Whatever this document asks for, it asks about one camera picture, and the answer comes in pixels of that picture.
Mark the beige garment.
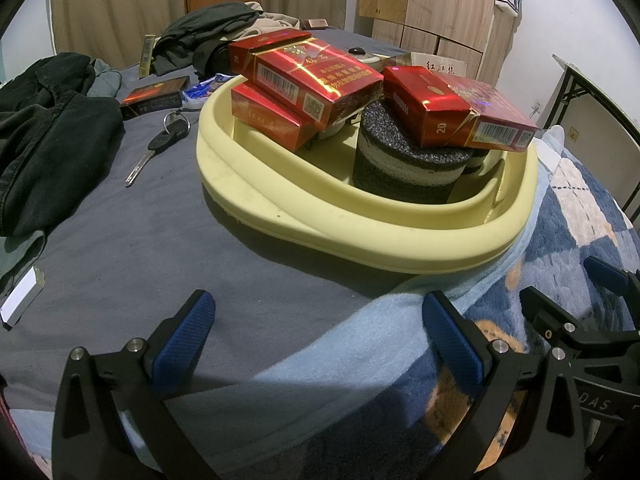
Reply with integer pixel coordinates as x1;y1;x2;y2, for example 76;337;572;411
235;1;303;43

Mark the yellow green slim box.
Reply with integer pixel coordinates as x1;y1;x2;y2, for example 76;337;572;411
137;35;157;80

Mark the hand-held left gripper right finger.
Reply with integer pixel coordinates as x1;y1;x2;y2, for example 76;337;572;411
422;291;588;480

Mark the beige curtain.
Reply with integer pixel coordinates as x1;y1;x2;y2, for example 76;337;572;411
47;0;361;68

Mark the black car key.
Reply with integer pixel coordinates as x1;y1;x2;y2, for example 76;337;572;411
125;112;192;188

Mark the large black foam cylinder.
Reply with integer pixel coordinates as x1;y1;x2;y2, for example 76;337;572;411
352;100;473;206

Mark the dark cigarette box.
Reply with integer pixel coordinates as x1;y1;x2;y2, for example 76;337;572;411
120;76;192;121

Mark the black jacket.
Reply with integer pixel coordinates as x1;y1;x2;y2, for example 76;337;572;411
0;52;125;238

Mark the red silver cigarette box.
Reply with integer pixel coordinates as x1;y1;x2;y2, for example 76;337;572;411
230;82;321;153
252;42;385;128

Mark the red gold cigarette box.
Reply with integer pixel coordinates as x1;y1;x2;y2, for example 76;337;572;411
430;70;540;152

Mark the small black foam cylinder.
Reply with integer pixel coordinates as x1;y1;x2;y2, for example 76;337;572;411
462;147;493;176

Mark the blue checkered blanket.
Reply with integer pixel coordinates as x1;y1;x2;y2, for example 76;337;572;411
120;125;640;480

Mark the grey green garment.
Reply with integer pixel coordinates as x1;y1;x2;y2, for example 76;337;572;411
87;57;123;98

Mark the black folding table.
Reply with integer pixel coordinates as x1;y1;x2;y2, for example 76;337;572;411
551;52;640;211

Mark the blue snack packet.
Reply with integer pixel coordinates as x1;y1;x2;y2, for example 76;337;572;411
181;74;236;111

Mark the white flat box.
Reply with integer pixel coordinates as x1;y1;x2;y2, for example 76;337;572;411
0;266;46;332

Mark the wooden wardrobe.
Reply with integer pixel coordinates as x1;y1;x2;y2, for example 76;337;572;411
357;0;523;86

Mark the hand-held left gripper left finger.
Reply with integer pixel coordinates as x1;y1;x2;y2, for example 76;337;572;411
52;290;218;480

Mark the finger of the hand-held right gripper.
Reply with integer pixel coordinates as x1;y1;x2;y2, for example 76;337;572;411
520;287;586;356
584;255;640;297

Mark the yellow plastic basin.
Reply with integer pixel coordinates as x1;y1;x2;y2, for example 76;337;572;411
196;50;541;276

